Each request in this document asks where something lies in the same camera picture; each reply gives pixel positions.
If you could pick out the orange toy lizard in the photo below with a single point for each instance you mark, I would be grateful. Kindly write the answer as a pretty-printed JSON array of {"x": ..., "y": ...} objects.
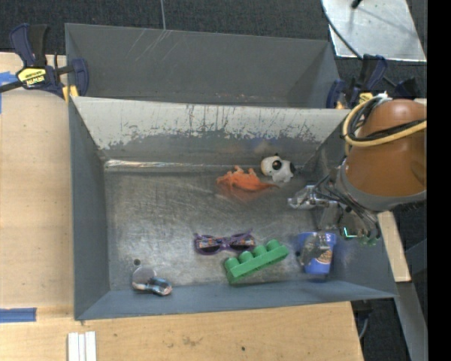
[{"x": 244, "y": 182}]

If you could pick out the green toy building block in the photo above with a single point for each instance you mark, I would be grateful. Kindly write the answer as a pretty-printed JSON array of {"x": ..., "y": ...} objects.
[{"x": 255, "y": 263}]

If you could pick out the white and black toy animal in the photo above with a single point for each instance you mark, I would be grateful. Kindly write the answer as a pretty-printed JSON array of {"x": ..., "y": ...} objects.
[{"x": 278, "y": 168}]

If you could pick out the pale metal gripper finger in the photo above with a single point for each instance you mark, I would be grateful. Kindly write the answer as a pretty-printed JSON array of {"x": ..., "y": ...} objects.
[
  {"x": 310, "y": 251},
  {"x": 324, "y": 241}
]

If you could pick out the grey metal bin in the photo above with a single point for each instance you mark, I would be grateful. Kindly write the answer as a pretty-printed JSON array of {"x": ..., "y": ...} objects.
[{"x": 165, "y": 209}]

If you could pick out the blue printed cup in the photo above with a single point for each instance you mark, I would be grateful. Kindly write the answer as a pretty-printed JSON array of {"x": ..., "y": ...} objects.
[{"x": 317, "y": 267}]

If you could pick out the purple sunglasses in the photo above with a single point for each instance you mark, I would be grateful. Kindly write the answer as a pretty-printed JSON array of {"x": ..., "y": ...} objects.
[{"x": 225, "y": 242}]

